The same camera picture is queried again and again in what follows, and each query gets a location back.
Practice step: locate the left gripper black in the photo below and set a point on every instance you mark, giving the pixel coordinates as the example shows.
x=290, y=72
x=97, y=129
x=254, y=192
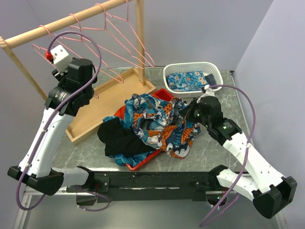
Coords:
x=62, y=78

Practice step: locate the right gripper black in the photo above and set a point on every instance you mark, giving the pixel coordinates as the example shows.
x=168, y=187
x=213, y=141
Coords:
x=186, y=113

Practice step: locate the orange blue patterned shorts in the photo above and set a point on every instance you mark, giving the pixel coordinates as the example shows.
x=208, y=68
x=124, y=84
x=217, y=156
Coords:
x=160, y=124

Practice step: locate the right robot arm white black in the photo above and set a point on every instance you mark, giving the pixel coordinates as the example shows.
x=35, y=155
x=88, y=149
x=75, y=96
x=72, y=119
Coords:
x=268, y=189

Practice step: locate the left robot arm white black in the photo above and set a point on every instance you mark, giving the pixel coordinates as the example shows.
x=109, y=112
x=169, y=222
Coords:
x=35, y=170

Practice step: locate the blue floral shorts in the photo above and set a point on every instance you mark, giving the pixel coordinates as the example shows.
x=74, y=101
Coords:
x=121, y=159

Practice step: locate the red plastic tray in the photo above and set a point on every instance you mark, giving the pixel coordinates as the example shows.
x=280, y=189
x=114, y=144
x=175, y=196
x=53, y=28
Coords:
x=161, y=94

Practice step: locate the blue floral cloth in basket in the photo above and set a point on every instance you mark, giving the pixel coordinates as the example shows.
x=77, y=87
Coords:
x=187, y=81

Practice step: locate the white plastic basket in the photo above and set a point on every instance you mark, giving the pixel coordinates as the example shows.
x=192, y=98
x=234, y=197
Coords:
x=205, y=67

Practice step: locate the dark denim cloth in basket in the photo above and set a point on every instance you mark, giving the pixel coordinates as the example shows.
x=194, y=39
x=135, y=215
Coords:
x=210, y=79

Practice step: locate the wooden clothes rack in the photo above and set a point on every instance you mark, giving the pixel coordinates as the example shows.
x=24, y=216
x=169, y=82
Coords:
x=112, y=93

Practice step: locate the black garment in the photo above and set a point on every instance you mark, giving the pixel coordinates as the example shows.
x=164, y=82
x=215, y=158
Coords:
x=120, y=140

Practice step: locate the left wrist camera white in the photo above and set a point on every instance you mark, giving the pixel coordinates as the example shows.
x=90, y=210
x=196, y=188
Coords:
x=61, y=58

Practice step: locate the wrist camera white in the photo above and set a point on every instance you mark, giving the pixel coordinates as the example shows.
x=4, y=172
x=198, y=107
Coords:
x=207, y=91
x=61, y=58

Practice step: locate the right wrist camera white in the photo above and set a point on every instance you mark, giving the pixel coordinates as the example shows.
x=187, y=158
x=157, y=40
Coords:
x=207, y=91

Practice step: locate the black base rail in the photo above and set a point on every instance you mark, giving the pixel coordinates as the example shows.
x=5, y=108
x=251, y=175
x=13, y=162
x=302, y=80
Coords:
x=133, y=186

